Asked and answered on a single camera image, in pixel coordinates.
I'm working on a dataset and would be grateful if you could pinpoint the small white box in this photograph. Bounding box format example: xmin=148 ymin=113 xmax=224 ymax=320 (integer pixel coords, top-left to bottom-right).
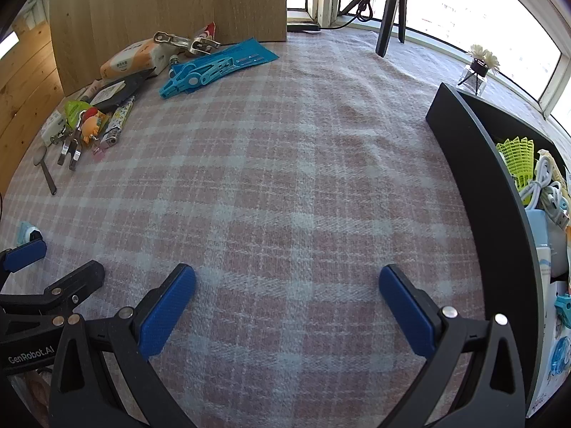
xmin=39 ymin=107 xmax=67 ymax=147

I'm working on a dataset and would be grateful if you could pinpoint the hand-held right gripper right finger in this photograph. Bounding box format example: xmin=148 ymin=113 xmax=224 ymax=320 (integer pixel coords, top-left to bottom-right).
xmin=378 ymin=264 xmax=527 ymax=428

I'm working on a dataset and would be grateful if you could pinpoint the white and blue bottle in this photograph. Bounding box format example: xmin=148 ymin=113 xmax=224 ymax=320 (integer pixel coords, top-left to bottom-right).
xmin=525 ymin=209 xmax=569 ymax=322

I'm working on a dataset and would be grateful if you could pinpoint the orange cartoon keychain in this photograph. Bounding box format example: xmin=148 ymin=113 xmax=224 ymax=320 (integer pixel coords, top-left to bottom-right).
xmin=80 ymin=107 xmax=110 ymax=143

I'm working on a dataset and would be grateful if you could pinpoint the black tripod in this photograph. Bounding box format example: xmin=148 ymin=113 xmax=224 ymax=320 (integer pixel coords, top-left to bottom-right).
xmin=375 ymin=0 xmax=408 ymax=58

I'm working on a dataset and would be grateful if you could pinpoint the orange tissue pack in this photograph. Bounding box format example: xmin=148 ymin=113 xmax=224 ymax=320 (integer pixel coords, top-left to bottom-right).
xmin=99 ymin=39 xmax=179 ymax=82

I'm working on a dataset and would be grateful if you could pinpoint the hard disk drive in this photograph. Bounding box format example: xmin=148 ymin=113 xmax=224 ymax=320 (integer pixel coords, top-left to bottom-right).
xmin=91 ymin=70 xmax=156 ymax=112

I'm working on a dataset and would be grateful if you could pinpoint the white packet with blue print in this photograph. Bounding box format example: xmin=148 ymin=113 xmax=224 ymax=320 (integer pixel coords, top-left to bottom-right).
xmin=526 ymin=321 xmax=571 ymax=417

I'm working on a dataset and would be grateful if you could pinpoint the teal plastic clip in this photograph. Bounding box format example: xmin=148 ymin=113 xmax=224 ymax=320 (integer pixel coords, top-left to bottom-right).
xmin=554 ymin=293 xmax=571 ymax=326

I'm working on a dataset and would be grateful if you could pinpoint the light blue small gadget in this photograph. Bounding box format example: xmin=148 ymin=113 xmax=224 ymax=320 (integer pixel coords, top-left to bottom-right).
xmin=17 ymin=220 xmax=44 ymax=246

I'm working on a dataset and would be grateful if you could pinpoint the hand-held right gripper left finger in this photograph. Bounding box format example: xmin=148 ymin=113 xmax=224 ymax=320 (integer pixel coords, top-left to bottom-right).
xmin=48 ymin=263 xmax=197 ymax=428

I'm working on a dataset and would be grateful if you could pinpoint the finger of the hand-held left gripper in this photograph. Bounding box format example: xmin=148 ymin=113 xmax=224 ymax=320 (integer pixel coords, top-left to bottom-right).
xmin=0 ymin=260 xmax=105 ymax=345
xmin=0 ymin=238 xmax=47 ymax=291

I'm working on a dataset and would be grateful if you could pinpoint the glass vase with white flowers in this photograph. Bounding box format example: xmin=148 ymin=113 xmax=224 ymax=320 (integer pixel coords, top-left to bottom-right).
xmin=457 ymin=45 xmax=500 ymax=96

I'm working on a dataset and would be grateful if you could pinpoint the green packet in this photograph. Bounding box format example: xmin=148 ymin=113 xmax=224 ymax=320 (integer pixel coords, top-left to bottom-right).
xmin=62 ymin=99 xmax=92 ymax=128

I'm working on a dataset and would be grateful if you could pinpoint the large silver metal clip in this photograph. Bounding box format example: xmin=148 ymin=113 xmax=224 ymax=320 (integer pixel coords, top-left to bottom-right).
xmin=153 ymin=31 xmax=221 ymax=56

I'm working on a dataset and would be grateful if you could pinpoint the white coiled cable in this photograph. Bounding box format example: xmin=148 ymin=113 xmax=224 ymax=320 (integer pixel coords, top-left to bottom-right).
xmin=520 ymin=154 xmax=565 ymax=208

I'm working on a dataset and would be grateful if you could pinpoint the large blue plastic clip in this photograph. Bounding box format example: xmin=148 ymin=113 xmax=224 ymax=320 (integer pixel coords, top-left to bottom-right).
xmin=159 ymin=56 xmax=235 ymax=100

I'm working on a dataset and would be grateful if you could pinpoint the light wooden panel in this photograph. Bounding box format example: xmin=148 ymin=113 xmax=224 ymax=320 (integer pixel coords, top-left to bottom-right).
xmin=48 ymin=0 xmax=288 ymax=98

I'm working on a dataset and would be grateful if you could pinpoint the blue flat packet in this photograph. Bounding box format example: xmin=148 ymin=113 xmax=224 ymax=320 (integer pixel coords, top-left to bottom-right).
xmin=196 ymin=38 xmax=280 ymax=74

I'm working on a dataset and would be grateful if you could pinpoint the patterned lighter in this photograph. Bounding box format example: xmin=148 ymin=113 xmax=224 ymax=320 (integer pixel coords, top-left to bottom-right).
xmin=100 ymin=96 xmax=135 ymax=149

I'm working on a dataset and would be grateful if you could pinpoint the metal spoon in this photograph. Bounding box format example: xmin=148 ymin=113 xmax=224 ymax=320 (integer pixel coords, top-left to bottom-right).
xmin=32 ymin=145 xmax=58 ymax=196

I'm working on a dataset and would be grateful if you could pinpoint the yellow-green shuttlecock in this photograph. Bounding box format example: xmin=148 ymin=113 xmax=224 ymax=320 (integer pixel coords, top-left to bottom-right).
xmin=496 ymin=138 xmax=535 ymax=190

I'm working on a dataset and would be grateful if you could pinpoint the black storage box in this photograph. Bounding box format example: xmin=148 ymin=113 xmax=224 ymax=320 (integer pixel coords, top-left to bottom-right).
xmin=425 ymin=81 xmax=571 ymax=415

